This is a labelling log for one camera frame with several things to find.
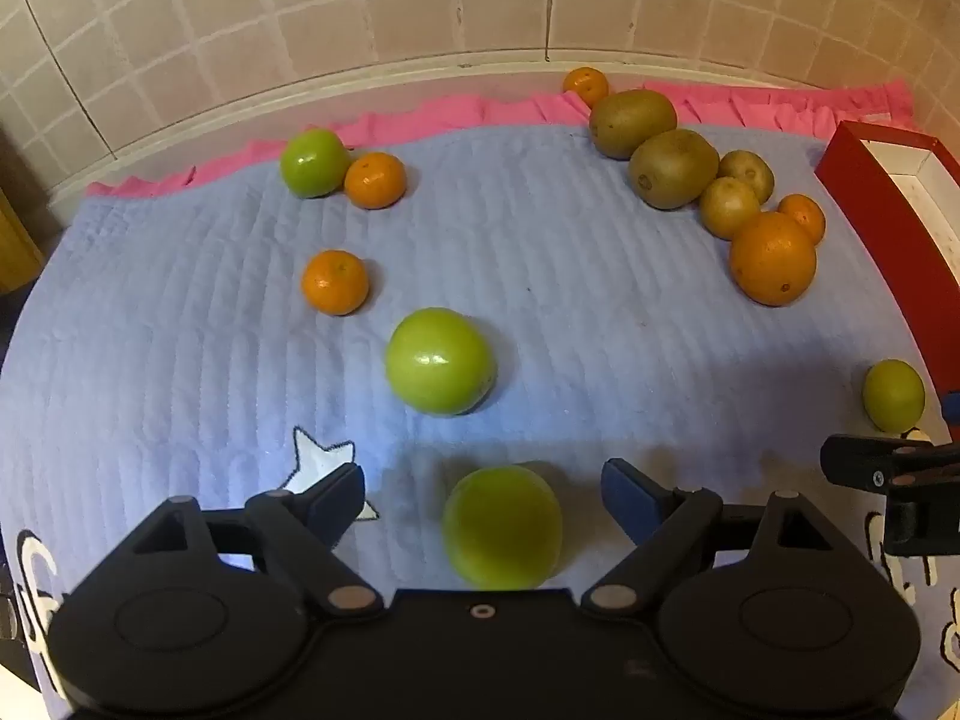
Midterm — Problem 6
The green apple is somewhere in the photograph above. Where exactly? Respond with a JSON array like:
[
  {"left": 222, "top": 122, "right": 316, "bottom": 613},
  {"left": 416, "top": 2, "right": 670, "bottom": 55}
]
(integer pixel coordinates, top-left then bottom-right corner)
[
  {"left": 441, "top": 465, "right": 563, "bottom": 591},
  {"left": 385, "top": 307, "right": 497, "bottom": 417},
  {"left": 280, "top": 128, "right": 351, "bottom": 199},
  {"left": 862, "top": 359, "right": 926, "bottom": 434}
]

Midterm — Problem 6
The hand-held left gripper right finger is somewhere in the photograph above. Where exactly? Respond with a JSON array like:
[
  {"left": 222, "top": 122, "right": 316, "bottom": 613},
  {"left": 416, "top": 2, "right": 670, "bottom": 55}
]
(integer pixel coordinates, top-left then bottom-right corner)
[{"left": 581, "top": 459, "right": 830, "bottom": 614}]

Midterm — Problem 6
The small brown kiwi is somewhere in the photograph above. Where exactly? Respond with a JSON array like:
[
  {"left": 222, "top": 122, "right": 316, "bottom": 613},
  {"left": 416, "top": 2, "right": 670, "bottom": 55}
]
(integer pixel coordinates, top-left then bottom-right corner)
[
  {"left": 700, "top": 176, "right": 762, "bottom": 241},
  {"left": 718, "top": 150, "right": 775, "bottom": 203}
]

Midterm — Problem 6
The red cardboard box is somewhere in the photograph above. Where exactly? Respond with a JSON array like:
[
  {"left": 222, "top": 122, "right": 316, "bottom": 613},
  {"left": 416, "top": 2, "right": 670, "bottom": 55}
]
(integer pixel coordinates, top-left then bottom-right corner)
[{"left": 815, "top": 120, "right": 960, "bottom": 398}]

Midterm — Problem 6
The small orange tangerine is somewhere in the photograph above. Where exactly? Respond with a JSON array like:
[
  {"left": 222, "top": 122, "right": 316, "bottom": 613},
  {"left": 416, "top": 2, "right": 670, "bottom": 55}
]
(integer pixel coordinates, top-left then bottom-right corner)
[
  {"left": 776, "top": 193, "right": 827, "bottom": 245},
  {"left": 562, "top": 66, "right": 610, "bottom": 107},
  {"left": 301, "top": 250, "right": 370, "bottom": 316},
  {"left": 344, "top": 152, "right": 407, "bottom": 211}
]

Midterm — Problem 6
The wooden cabinet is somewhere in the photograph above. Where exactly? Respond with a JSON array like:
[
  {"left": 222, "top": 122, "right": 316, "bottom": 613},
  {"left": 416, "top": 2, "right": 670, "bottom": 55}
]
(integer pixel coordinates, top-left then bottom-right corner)
[{"left": 0, "top": 127, "right": 46, "bottom": 293}]

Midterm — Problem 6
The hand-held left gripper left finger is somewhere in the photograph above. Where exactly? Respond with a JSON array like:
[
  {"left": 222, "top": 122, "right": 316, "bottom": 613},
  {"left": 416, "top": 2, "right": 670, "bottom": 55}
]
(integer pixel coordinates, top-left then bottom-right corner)
[{"left": 131, "top": 463, "right": 385, "bottom": 617}]

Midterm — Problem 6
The blue quilt with pink ruffle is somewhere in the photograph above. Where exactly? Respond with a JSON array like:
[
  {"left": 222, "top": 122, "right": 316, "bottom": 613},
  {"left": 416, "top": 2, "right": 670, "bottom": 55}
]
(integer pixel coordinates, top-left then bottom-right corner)
[{"left": 0, "top": 79, "right": 960, "bottom": 720}]

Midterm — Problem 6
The large orange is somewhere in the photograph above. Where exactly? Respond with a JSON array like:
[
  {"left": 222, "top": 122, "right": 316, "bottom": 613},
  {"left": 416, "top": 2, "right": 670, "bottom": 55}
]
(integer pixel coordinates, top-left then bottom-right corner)
[{"left": 730, "top": 211, "right": 818, "bottom": 308}]

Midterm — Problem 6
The large brown kiwi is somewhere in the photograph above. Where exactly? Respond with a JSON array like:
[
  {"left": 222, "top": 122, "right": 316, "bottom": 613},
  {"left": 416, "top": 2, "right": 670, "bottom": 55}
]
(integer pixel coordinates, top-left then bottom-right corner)
[
  {"left": 589, "top": 88, "right": 678, "bottom": 160},
  {"left": 628, "top": 128, "right": 720, "bottom": 211}
]

